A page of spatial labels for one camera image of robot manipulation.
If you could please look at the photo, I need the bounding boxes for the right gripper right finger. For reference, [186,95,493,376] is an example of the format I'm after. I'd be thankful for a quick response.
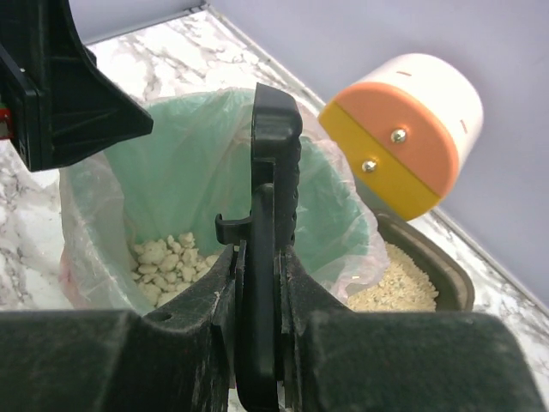
[281,249,545,411]

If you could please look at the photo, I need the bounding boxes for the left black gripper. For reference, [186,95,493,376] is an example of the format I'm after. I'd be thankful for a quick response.
[1,1,154,172]

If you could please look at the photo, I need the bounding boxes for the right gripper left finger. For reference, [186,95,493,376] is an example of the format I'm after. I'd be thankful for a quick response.
[1,246,245,411]

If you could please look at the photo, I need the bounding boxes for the clumped litter lump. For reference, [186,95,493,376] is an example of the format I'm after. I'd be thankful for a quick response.
[131,232,220,308]

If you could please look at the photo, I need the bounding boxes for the green bucket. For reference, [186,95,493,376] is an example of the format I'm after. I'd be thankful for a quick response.
[81,96,372,312]

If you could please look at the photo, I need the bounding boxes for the clear plastic bag liner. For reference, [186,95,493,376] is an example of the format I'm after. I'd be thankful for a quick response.
[58,88,387,312]

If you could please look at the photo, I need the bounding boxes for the dark litter box tray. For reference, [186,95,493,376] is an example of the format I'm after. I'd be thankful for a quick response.
[347,210,475,312]

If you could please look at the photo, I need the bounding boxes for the black slotted litter scoop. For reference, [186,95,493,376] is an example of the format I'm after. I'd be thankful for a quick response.
[215,84,303,411]

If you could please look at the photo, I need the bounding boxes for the round three-drawer storage box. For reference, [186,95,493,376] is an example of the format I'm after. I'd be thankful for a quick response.
[318,53,484,221]

